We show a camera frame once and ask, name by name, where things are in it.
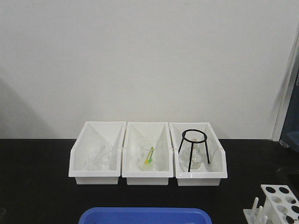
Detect grey pegboard drying rack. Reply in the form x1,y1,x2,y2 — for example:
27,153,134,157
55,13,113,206
279,73,299,153

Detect white test tube rack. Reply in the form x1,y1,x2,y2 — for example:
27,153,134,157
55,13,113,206
243,184,299,224

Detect glass beaker in middle bin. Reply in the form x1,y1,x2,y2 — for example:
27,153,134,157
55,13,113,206
138,137,159,172

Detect white bin middle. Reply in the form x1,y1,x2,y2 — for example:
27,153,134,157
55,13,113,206
121,122,174,185

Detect white bin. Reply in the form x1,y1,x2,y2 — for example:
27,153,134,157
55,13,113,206
68,121,127,185
169,122,228,186
121,122,174,185

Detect green yellow stirrers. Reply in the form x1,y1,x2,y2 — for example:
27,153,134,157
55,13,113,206
144,147,155,164

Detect small glassware in left bin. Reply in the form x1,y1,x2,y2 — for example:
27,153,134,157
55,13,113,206
85,140,117,171

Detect white bin right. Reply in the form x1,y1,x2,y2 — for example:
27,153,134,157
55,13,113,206
169,122,228,186

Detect white bin left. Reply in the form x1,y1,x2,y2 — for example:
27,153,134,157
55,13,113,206
68,121,127,185

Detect blue plastic tray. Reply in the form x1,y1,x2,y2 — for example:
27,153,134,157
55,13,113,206
79,207,212,224

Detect glass beaker on counter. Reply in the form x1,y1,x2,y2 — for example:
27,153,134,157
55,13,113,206
0,207,6,220

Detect black wire tripod stand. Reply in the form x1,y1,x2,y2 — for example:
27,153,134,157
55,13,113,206
178,129,210,173

